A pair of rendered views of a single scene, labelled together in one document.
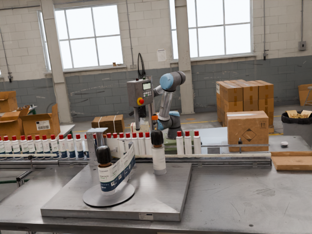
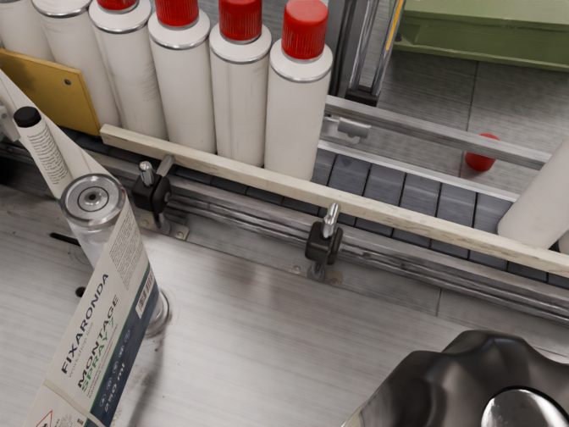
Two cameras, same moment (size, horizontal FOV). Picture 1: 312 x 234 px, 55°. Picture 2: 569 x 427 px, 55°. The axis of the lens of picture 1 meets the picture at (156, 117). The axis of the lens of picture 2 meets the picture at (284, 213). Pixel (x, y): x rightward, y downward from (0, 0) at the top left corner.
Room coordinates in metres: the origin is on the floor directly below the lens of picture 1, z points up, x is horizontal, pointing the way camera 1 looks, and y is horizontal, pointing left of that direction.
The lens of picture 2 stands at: (1.89, 0.09, 1.34)
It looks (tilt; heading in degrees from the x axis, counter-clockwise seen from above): 59 degrees down; 358
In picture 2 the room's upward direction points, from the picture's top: 7 degrees clockwise
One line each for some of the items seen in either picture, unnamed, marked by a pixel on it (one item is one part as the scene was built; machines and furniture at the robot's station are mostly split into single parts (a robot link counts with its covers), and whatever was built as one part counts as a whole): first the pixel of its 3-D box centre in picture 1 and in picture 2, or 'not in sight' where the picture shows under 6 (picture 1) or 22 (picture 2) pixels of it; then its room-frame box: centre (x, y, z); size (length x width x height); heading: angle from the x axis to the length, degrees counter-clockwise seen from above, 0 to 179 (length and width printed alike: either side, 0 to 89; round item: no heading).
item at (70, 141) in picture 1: (71, 146); not in sight; (2.37, 0.71, 0.98); 0.05 x 0.05 x 0.20
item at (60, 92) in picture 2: not in sight; (43, 94); (2.24, 0.32, 0.94); 0.10 x 0.01 x 0.09; 77
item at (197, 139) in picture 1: (197, 144); not in sight; (2.14, -0.29, 0.98); 0.05 x 0.05 x 0.20
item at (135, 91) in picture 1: (140, 92); not in sight; (2.31, 0.10, 1.38); 0.17 x 0.10 x 0.19; 132
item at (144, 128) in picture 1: (139, 127); not in sight; (2.77, 0.16, 0.99); 0.16 x 0.12 x 0.07; 87
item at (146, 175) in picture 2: not in sight; (162, 187); (2.18, 0.20, 0.89); 0.06 x 0.03 x 0.12; 167
